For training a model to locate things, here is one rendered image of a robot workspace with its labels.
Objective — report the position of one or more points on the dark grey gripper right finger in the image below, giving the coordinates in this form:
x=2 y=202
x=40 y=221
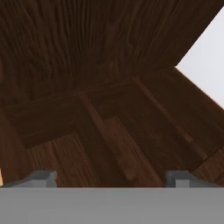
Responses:
x=180 y=179

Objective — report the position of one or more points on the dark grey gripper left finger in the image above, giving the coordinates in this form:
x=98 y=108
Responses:
x=40 y=180

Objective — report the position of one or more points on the dark wooden cabinet door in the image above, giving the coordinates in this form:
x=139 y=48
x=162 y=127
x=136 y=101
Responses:
x=137 y=137
x=67 y=157
x=189 y=110

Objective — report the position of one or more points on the dark wooden drawer front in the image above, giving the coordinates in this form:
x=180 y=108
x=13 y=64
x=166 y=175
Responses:
x=211 y=169

